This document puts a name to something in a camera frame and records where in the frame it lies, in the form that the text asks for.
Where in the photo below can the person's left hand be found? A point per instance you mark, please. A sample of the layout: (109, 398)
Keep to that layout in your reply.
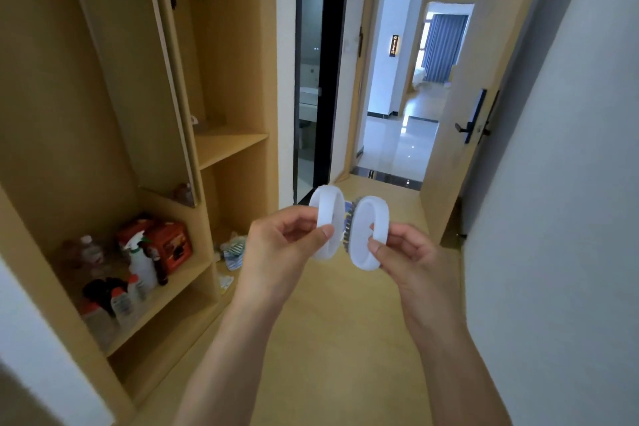
(269, 261)

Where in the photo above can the person's right hand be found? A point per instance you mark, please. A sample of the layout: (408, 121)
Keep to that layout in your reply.
(429, 281)

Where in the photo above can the white brush grey bristles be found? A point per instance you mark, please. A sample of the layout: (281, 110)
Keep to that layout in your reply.
(377, 208)
(332, 201)

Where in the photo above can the person's left forearm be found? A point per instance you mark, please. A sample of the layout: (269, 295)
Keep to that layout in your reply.
(229, 366)

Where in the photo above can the striped folded cloths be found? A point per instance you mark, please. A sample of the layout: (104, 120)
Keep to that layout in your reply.
(233, 256)

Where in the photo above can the red box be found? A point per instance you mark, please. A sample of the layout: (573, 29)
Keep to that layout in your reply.
(170, 241)

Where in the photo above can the small dark bottle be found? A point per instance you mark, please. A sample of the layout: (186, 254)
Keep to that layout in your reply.
(160, 268)

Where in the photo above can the white spray bottle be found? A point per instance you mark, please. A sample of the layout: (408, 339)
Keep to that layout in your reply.
(142, 266)

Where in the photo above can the black bundle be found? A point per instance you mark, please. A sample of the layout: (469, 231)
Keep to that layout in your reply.
(102, 288)

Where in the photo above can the clear bottle white cap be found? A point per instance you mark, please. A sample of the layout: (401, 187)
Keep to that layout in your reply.
(92, 253)

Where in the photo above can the black framed glass door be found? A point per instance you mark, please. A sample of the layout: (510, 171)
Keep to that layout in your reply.
(334, 66)

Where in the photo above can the distant blue curtain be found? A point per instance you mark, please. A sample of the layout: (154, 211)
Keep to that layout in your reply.
(444, 46)

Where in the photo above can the wooden door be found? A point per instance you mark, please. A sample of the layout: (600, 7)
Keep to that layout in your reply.
(474, 41)

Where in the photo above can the orange lit wall sign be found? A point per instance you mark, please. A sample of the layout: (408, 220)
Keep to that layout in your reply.
(394, 45)

